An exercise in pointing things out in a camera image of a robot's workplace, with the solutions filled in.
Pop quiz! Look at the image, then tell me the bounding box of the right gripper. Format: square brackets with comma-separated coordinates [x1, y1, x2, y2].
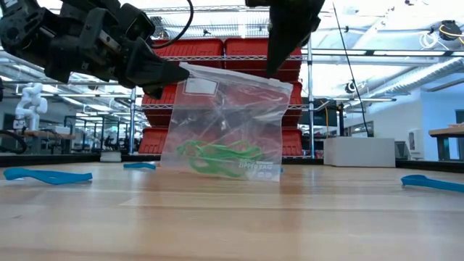
[244, 0, 327, 79]

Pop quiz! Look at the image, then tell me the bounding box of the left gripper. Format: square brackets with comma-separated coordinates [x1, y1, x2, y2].
[46, 0, 191, 100]

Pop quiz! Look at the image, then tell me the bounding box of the clear plastic zip bag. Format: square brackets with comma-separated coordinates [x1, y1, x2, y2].
[159, 62, 294, 183]

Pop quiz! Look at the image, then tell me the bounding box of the red plastic bin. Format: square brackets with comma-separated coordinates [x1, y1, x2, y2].
[223, 37, 303, 83]
[138, 127, 173, 157]
[151, 38, 225, 83]
[281, 127, 304, 157]
[141, 82, 189, 128]
[278, 81, 304, 128]

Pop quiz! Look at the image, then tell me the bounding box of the black monitor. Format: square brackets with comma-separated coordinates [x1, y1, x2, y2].
[299, 98, 339, 128]

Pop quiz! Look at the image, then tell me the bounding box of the cluttered workbench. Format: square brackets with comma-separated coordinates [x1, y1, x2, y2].
[0, 128, 78, 156]

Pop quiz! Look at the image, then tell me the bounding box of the white box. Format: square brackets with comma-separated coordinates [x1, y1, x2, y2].
[323, 136, 397, 168]

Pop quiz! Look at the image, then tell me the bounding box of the wooden workbench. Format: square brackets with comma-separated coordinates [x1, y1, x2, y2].
[428, 124, 464, 162]

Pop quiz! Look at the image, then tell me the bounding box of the metal wire shelving rack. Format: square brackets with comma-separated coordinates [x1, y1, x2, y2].
[127, 4, 317, 160]

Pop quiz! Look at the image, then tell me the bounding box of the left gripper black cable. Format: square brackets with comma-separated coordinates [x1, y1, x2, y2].
[150, 0, 196, 50]

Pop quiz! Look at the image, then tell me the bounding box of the hanging black cable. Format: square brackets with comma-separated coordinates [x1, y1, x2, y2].
[332, 3, 371, 138]

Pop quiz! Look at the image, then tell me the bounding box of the black aluminium table frame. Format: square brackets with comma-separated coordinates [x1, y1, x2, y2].
[0, 153, 464, 171]

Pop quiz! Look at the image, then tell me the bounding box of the black ceiling cable reel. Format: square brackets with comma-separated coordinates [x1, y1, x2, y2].
[430, 19, 464, 47]

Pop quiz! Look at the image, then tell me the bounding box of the white wall dispenser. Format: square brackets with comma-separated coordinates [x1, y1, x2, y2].
[407, 128, 424, 161]

